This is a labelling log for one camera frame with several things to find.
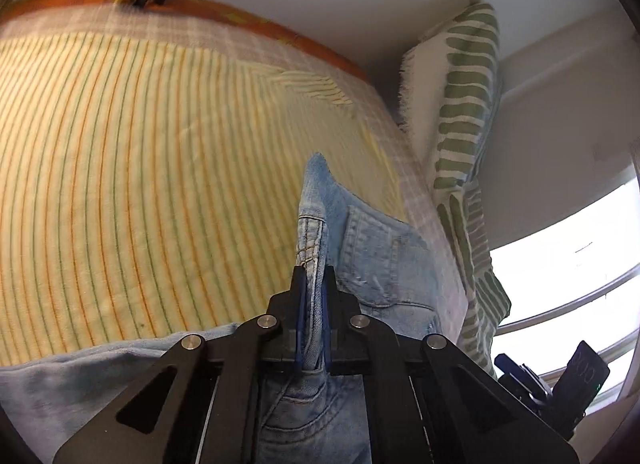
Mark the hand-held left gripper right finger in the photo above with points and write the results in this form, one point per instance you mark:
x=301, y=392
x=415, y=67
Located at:
x=328, y=324

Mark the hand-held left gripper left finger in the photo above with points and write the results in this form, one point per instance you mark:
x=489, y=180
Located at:
x=298, y=324

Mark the light blue denim pants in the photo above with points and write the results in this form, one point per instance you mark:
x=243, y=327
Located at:
x=380, y=254

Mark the green patterned white curtain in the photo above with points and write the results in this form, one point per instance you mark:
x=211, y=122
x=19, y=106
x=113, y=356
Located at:
x=465, y=94

